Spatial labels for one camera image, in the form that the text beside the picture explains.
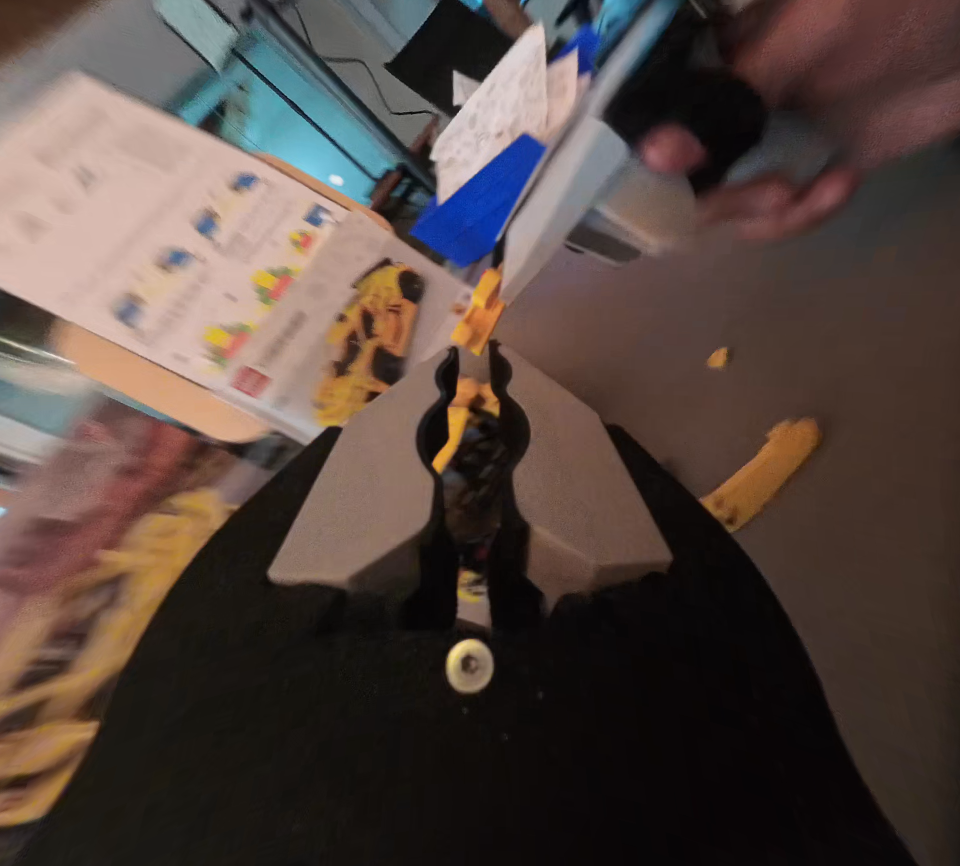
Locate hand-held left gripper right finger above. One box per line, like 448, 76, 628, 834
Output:
487, 339, 674, 631

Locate person's right hand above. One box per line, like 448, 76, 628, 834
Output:
641, 120, 861, 242

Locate black monitor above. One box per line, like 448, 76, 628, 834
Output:
384, 0, 526, 119

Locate blue plastic bin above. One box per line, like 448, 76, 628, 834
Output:
408, 24, 603, 269

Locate small yellow brick connector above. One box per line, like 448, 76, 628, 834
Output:
450, 268, 506, 357

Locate car instruction booklet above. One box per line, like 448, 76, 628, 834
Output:
225, 212, 475, 432

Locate printed instruction sheet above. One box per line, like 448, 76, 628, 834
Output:
0, 71, 354, 391

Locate white patterned paper bag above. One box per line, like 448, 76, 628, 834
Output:
431, 22, 582, 205

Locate toy car set box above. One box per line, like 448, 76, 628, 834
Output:
0, 393, 252, 833

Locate yellow brick panel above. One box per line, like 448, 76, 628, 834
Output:
701, 418, 822, 533

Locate grey desk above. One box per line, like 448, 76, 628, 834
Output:
420, 131, 960, 866

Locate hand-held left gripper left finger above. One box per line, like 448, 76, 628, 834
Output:
267, 347, 460, 631

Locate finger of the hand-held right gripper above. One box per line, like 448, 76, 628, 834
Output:
498, 118, 630, 302
566, 163, 700, 261

